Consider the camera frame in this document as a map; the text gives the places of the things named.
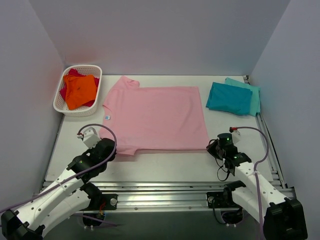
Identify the pink t-shirt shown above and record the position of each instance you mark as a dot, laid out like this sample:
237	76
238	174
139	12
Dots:
155	118

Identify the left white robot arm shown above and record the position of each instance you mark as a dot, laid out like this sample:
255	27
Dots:
71	192

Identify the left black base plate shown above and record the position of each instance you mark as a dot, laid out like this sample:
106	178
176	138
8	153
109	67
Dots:
110	200

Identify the white perforated plastic basket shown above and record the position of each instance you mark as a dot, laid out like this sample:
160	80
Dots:
60	105

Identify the folded light green t-shirt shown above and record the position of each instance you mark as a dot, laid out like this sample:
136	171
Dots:
255	104

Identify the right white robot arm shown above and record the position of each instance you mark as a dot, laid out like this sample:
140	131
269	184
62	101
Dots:
280	217

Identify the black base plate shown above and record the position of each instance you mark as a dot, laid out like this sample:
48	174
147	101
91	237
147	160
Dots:
217	200
110	200

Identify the aluminium rail frame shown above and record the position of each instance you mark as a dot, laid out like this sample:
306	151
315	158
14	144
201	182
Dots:
167	181

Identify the folded teal t-shirt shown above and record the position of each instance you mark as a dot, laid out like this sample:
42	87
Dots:
230	99

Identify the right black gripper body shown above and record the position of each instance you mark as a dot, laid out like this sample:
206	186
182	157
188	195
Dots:
215	150

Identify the orange t-shirt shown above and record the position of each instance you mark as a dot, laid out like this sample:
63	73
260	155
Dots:
79	90

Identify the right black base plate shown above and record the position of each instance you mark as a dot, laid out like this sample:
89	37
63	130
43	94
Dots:
217	200

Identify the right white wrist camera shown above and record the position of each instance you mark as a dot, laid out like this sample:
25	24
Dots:
236	135

